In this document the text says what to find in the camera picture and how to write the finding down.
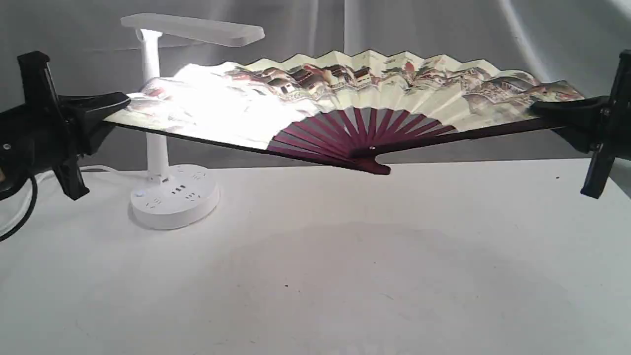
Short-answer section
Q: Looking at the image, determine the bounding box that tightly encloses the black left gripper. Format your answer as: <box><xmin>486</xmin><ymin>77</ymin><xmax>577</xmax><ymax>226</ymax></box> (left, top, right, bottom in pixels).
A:
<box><xmin>0</xmin><ymin>50</ymin><xmax>131</xmax><ymax>200</ymax></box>

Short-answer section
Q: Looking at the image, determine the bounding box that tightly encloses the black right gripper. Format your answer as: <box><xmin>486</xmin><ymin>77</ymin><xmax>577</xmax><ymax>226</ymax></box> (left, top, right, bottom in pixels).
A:
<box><xmin>530</xmin><ymin>49</ymin><xmax>631</xmax><ymax>199</ymax></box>

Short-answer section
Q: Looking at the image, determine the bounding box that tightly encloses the painted paper folding fan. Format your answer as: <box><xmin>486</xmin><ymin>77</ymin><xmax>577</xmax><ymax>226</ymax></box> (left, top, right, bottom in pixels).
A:
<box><xmin>106</xmin><ymin>50</ymin><xmax>583</xmax><ymax>175</ymax></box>

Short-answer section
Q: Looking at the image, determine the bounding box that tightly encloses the white desk lamp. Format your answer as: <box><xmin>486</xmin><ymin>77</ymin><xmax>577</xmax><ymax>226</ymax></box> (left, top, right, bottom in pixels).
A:
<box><xmin>120</xmin><ymin>13</ymin><xmax>265</xmax><ymax>230</ymax></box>

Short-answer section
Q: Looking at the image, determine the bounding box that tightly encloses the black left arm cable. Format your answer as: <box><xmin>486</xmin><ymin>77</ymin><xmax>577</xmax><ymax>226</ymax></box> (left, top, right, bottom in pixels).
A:
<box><xmin>0</xmin><ymin>170</ymin><xmax>39</xmax><ymax>242</ymax></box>

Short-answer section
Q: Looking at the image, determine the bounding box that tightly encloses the white cable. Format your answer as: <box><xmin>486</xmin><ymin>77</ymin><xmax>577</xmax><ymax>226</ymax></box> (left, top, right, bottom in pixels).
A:
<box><xmin>0</xmin><ymin>166</ymin><xmax>146</xmax><ymax>234</ymax></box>

